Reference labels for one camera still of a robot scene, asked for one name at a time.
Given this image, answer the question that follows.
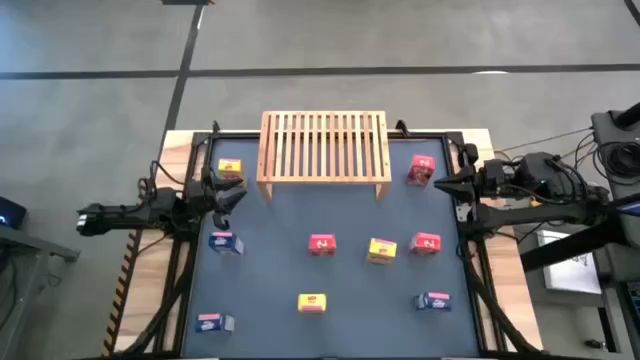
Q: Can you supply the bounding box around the coiled black cable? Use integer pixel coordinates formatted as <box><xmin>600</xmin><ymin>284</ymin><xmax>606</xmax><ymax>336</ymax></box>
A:
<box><xmin>593</xmin><ymin>140</ymin><xmax>640</xmax><ymax>179</ymax></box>

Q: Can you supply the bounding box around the wooden slatted shelf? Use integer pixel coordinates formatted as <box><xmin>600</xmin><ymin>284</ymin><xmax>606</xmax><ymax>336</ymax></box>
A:
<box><xmin>255</xmin><ymin>109</ymin><xmax>393</xmax><ymax>204</ymax></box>

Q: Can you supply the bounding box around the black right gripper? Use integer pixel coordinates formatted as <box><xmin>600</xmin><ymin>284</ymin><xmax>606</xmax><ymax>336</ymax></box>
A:
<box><xmin>433</xmin><ymin>144</ymin><xmax>507</xmax><ymax>224</ymax></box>

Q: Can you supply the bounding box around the grey equipment cart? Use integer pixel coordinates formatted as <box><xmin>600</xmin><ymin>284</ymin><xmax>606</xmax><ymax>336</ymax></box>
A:
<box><xmin>589</xmin><ymin>102</ymin><xmax>640</xmax><ymax>201</ymax></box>

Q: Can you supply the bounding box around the yellow black hazard strip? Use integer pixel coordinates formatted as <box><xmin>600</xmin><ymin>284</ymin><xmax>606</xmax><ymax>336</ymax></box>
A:
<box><xmin>101</xmin><ymin>228</ymin><xmax>145</xmax><ymax>357</ymax></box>

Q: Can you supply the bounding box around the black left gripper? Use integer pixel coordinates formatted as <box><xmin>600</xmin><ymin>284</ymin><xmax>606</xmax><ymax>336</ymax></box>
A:
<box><xmin>188</xmin><ymin>167</ymin><xmax>250</xmax><ymax>231</ymax></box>

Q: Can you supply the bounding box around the grey side table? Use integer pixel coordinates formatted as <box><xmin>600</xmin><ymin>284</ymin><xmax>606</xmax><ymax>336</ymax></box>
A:
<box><xmin>0</xmin><ymin>223</ymin><xmax>81</xmax><ymax>360</ymax></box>

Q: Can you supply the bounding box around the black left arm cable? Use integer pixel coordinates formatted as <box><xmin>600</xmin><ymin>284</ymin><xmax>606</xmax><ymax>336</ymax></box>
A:
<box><xmin>137</xmin><ymin>159</ymin><xmax>186</xmax><ymax>202</ymax></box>

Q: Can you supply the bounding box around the tan floor cable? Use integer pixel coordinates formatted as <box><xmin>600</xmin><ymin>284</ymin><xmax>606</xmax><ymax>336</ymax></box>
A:
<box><xmin>493</xmin><ymin>127</ymin><xmax>597</xmax><ymax>154</ymax></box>

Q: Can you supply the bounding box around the blue grey table mat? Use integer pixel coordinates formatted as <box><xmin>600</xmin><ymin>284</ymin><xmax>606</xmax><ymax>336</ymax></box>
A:
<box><xmin>180</xmin><ymin>137</ymin><xmax>482</xmax><ymax>359</ymax></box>

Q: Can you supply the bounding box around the black stand beam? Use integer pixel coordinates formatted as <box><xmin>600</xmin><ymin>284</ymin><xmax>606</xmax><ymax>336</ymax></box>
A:
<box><xmin>519</xmin><ymin>192</ymin><xmax>640</xmax><ymax>274</ymax></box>

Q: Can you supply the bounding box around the yellow Corn Pops cereal box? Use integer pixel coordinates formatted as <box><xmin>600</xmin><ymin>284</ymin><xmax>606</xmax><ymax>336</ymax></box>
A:
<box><xmin>366</xmin><ymin>237</ymin><xmax>399</xmax><ymax>266</ymax></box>
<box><xmin>217</xmin><ymin>158</ymin><xmax>245</xmax><ymax>182</ymax></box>
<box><xmin>297</xmin><ymin>292</ymin><xmax>328</xmax><ymax>314</ymax></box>

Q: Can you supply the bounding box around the white paper sheet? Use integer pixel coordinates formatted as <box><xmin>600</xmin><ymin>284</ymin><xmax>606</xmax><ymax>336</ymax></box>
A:
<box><xmin>536</xmin><ymin>228</ymin><xmax>603</xmax><ymax>296</ymax></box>

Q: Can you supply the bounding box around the blue Frosted Flakes cereal box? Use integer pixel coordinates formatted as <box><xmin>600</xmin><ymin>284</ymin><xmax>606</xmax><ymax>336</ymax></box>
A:
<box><xmin>207</xmin><ymin>230</ymin><xmax>246</xmax><ymax>257</ymax></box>
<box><xmin>194</xmin><ymin>312</ymin><xmax>236</xmax><ymax>335</ymax></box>
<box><xmin>413</xmin><ymin>291</ymin><xmax>453</xmax><ymax>313</ymax></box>

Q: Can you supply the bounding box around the red Froot Loops cereal box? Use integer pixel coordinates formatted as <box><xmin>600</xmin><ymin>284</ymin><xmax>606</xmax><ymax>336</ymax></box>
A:
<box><xmin>308</xmin><ymin>233</ymin><xmax>338</xmax><ymax>258</ymax></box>
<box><xmin>409</xmin><ymin>231</ymin><xmax>443</xmax><ymax>257</ymax></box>
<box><xmin>405</xmin><ymin>153</ymin><xmax>437</xmax><ymax>188</ymax></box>

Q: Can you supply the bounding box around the black device with blue light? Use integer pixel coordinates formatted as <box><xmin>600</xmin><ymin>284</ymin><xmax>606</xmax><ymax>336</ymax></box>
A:
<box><xmin>0</xmin><ymin>195</ymin><xmax>28</xmax><ymax>231</ymax></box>

